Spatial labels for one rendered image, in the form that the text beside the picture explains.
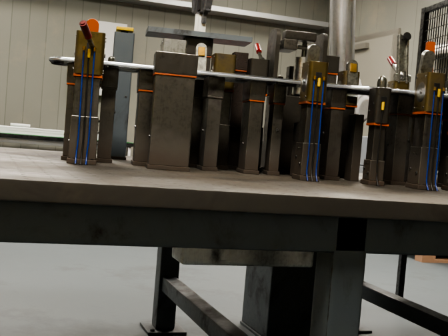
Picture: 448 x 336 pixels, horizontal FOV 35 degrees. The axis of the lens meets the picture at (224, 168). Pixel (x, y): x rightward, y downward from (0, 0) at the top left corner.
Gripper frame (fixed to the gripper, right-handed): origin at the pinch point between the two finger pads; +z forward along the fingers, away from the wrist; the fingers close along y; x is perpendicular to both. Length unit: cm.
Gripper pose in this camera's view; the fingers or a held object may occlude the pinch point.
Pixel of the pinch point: (200, 24)
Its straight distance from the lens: 260.5
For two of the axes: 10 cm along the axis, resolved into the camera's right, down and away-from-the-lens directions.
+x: 8.2, 0.4, 5.7
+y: 5.6, 0.8, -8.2
